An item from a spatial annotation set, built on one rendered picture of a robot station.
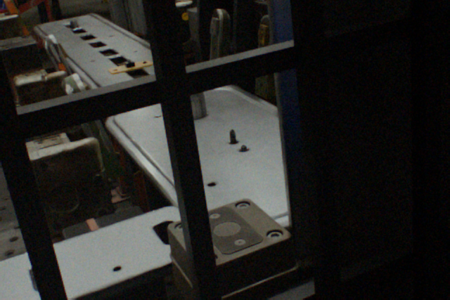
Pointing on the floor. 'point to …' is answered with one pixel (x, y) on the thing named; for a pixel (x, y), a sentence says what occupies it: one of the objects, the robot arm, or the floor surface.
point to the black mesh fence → (44, 113)
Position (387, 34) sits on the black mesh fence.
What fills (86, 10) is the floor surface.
